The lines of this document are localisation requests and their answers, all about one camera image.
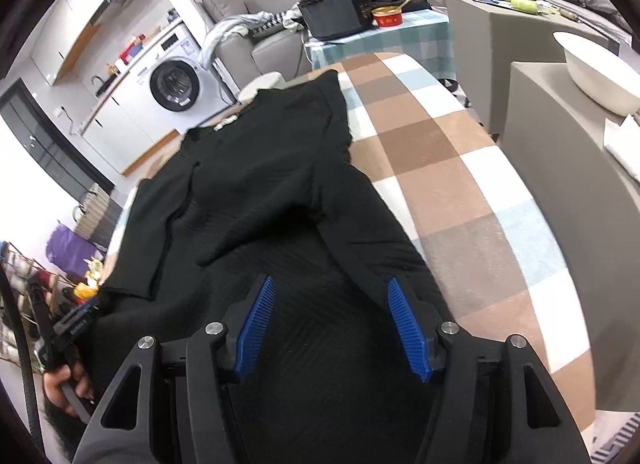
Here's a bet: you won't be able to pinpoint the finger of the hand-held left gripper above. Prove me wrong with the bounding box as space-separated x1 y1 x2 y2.
54 293 108 346

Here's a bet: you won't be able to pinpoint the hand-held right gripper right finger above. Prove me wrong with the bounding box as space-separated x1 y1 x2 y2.
386 277 593 464

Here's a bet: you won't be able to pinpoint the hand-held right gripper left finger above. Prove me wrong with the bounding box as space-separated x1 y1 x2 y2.
72 275 277 464

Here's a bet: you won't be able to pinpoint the black knit sweater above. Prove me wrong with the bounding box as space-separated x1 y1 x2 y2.
97 69 453 464

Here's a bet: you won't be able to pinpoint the person's left hand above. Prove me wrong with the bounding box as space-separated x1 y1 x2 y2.
41 363 97 416

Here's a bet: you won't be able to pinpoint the yellow plush toy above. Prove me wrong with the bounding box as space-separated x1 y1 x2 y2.
74 258 105 302

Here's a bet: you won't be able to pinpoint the shoe rack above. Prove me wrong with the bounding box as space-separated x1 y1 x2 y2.
0 241 81 376

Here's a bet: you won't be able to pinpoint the purple bag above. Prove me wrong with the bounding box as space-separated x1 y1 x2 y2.
45 223 97 291

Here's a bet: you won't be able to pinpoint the wicker basket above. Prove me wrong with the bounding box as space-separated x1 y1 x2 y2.
74 183 124 251

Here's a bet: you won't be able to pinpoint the checkered blanket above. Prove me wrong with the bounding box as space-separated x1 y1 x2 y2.
107 52 598 427

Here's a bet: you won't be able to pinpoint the dark glass door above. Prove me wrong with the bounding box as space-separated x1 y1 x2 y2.
0 78 117 217

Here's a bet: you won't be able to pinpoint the white kitchen counter cabinet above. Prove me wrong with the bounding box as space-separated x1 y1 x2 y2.
80 69 182 176

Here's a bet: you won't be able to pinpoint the tall grey cabinet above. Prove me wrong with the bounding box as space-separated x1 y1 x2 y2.
501 62 640 416

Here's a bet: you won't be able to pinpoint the striped rug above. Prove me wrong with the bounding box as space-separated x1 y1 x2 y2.
589 413 640 464

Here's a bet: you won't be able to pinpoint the white round stool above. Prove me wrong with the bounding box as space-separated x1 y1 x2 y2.
237 71 287 106

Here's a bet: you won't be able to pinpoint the white washing machine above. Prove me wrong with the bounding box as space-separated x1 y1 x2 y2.
120 19 237 129

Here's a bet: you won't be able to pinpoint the white folded tissue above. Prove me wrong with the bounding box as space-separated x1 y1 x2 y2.
602 114 640 171

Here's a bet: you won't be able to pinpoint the teal checkered tablecloth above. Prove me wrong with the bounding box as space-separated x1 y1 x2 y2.
302 9 455 86

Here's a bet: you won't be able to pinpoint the low grey cabinet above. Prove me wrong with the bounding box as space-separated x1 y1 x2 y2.
444 0 622 137

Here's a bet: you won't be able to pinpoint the grey white throw cloth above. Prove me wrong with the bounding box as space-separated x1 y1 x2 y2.
202 10 303 69

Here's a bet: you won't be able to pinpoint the red round tin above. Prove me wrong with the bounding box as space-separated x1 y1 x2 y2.
372 5 404 29

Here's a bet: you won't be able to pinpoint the grey sofa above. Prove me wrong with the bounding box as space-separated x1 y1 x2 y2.
200 0 448 95

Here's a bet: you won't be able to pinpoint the white basin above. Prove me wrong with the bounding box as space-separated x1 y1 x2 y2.
552 32 640 117

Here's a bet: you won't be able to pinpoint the black cable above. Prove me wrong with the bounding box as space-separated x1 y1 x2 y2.
0 271 47 451

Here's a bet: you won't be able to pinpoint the white wall cabinets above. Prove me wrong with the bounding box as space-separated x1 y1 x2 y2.
29 0 168 82

